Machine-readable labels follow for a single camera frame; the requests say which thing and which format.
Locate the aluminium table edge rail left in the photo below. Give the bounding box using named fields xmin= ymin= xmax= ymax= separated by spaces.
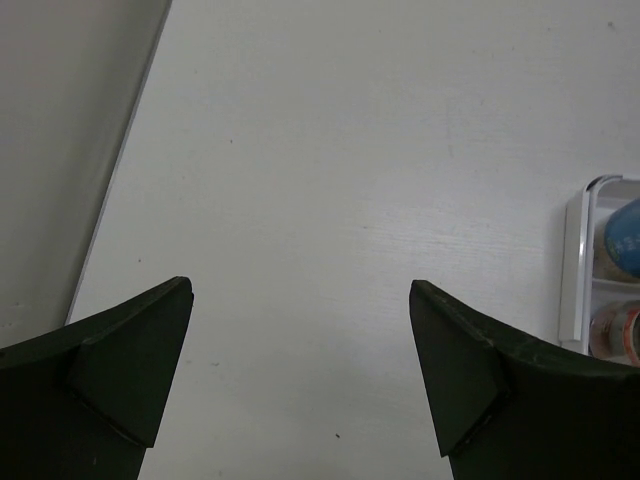
xmin=55 ymin=0 xmax=172 ymax=328

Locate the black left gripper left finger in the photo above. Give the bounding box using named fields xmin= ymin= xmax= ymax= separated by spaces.
xmin=1 ymin=277 xmax=194 ymax=479

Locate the white plastic organizer tray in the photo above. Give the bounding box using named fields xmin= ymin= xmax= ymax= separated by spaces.
xmin=558 ymin=175 xmax=639 ymax=355

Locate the tall blue-label spice bottle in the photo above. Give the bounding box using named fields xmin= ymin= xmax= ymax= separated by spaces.
xmin=593 ymin=199 xmax=639 ymax=283

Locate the short silver-lid jar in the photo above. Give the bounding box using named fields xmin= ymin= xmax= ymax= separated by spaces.
xmin=589 ymin=301 xmax=639 ymax=367

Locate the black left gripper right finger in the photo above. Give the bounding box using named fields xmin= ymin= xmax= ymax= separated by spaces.
xmin=409 ymin=280 xmax=639 ymax=479

